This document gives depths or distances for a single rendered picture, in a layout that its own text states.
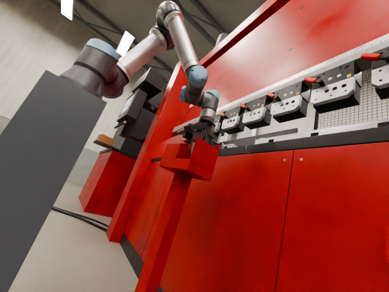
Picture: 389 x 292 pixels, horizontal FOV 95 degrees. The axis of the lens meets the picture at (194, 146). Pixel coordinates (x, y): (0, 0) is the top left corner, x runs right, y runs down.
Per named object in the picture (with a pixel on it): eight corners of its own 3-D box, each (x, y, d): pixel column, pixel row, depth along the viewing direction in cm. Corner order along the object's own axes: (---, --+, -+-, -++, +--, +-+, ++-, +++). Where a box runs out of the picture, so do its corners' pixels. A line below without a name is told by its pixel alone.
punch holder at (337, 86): (309, 105, 79) (312, 75, 84) (318, 114, 83) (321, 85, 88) (352, 92, 66) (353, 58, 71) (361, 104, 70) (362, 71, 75)
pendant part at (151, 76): (111, 132, 238) (136, 81, 263) (128, 140, 251) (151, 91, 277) (122, 126, 197) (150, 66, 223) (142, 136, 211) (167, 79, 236)
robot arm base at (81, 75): (51, 73, 54) (68, 49, 57) (54, 90, 66) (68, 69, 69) (102, 101, 62) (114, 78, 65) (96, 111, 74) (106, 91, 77)
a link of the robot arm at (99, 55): (66, 55, 60) (85, 28, 65) (82, 80, 73) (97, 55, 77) (101, 69, 62) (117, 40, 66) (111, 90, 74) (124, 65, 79)
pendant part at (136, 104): (116, 121, 234) (127, 98, 245) (124, 125, 241) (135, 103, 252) (126, 114, 199) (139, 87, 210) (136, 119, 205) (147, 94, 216)
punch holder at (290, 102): (269, 116, 96) (274, 91, 101) (278, 123, 99) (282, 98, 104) (297, 108, 83) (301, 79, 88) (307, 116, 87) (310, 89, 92)
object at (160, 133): (105, 233, 187) (176, 64, 257) (173, 245, 226) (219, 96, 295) (108, 241, 166) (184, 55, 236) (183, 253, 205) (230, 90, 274)
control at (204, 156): (158, 165, 85) (171, 132, 90) (182, 176, 95) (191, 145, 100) (186, 169, 71) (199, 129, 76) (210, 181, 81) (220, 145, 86)
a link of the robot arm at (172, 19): (178, -16, 80) (216, 78, 71) (175, 8, 90) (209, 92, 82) (152, -15, 77) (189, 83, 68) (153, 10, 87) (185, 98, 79)
